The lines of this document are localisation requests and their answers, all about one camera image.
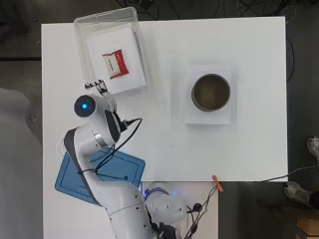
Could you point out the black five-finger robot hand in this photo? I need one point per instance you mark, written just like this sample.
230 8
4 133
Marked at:
98 85

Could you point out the red and white packet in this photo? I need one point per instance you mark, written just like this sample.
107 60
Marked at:
115 63

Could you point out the blue plastic box lid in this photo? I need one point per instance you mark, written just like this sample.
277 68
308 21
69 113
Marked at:
128 167

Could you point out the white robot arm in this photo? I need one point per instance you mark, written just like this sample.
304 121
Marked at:
99 122

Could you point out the clear plastic box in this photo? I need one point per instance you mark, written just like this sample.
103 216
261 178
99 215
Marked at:
81 43

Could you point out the white flat stand box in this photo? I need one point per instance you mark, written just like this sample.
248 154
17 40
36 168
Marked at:
207 118

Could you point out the orange clip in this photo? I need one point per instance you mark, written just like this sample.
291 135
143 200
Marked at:
218 183

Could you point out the black round knob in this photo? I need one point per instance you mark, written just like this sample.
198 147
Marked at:
197 207

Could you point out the person's shoe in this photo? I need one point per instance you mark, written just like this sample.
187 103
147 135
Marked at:
297 193
314 147

